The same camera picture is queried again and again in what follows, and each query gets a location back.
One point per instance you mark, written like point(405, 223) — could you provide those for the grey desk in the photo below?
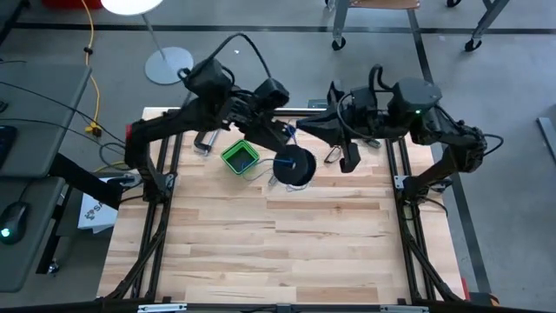
point(39, 108)

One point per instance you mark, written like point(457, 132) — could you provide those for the black computer mouse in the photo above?
point(15, 219)

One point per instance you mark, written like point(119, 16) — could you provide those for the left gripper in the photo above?
point(247, 115)

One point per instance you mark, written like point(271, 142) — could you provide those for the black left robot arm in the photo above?
point(174, 126)

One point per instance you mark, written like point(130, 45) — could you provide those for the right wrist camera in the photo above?
point(364, 100)

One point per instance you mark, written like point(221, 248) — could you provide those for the black aluminium rig frame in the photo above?
point(243, 309)

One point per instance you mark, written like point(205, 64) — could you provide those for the green square container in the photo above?
point(236, 161)

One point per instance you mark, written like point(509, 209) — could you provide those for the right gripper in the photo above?
point(369, 126)

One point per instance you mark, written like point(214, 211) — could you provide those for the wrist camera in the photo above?
point(271, 93)
point(364, 100)

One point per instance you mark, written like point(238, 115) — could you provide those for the wooden top rolling table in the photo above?
point(340, 21)

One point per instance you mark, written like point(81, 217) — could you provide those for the white printed bag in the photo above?
point(97, 215)

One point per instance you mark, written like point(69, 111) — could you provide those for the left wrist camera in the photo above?
point(271, 93)

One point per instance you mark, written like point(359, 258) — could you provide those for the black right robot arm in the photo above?
point(452, 139)

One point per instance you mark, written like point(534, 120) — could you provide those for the white floor lamp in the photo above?
point(169, 65)

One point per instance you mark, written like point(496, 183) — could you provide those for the grey rolling cart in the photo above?
point(488, 21)

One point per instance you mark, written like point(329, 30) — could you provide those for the red floor bin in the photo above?
point(65, 3)

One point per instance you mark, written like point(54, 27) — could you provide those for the black eyeglasses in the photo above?
point(332, 155)

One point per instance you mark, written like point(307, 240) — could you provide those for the black C-clamp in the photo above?
point(200, 145)

